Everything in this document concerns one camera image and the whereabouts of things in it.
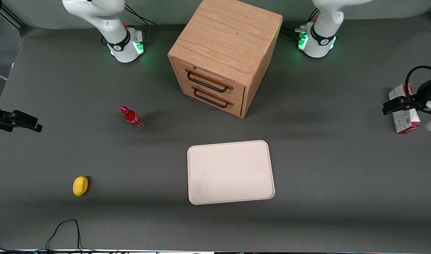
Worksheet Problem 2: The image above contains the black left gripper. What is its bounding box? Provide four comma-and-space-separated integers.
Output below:
382, 77, 431, 115

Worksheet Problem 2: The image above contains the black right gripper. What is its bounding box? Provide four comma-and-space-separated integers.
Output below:
0, 98, 43, 133

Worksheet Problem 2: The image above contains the red cookie box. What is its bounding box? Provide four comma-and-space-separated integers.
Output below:
388, 83, 422, 134

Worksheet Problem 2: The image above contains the cream plastic tray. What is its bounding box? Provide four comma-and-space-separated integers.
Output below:
187, 140, 275, 205

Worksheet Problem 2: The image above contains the yellow lemon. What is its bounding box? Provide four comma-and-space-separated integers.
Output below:
73, 176, 89, 196

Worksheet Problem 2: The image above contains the red cola bottle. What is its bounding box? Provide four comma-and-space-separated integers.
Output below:
120, 105, 145, 129

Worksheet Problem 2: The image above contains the wooden drawer cabinet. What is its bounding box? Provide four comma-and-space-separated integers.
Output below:
168, 0, 283, 119

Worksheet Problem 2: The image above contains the black frame bar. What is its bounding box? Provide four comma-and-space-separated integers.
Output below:
0, 6, 27, 29

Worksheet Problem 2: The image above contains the looped black table cable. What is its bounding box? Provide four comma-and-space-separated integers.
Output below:
45, 219, 83, 253

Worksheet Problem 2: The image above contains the black left base cable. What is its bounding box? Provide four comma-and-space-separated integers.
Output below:
280, 25, 308, 40

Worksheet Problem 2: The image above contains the black base cable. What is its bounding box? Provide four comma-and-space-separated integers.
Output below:
280, 25, 308, 40
125, 4, 158, 27

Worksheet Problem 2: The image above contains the black right base cable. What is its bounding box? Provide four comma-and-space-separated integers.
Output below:
125, 4, 158, 27

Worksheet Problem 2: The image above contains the wooden drawer with long handle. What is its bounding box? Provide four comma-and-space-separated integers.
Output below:
173, 58, 245, 105

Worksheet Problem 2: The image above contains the wooden drawer with short handle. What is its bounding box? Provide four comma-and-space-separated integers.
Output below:
180, 78, 243, 117

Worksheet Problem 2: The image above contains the long black drawer handle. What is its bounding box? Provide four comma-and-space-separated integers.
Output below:
186, 69, 234, 93

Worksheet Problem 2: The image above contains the short black drawer handle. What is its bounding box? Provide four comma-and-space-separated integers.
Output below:
192, 86, 234, 109

